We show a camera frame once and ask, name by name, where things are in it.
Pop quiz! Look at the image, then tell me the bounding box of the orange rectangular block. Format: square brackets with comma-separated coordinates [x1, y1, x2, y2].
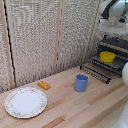
[36, 80, 52, 91]

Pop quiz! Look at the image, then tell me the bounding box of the blue cup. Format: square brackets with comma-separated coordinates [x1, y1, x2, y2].
[73, 73, 90, 93]

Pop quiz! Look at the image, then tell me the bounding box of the woven screen panel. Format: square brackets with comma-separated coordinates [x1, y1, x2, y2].
[5, 0, 64, 88]
[58, 0, 104, 73]
[0, 0, 16, 94]

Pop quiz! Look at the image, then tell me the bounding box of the yellow dish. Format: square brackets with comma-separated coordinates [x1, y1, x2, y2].
[99, 50, 117, 64]

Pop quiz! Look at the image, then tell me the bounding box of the silver oven rack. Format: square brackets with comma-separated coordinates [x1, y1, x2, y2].
[90, 51, 128, 73]

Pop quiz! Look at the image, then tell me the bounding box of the white patterned plate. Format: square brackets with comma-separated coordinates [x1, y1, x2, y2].
[3, 86, 49, 120]

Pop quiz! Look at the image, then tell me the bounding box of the glass oven door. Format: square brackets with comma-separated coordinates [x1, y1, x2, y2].
[79, 62, 113, 85]

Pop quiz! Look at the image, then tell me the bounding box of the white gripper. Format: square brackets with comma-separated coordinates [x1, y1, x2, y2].
[98, 17, 128, 43]

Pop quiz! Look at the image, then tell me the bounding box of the white rounded object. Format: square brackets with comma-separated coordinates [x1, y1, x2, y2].
[121, 61, 128, 88]

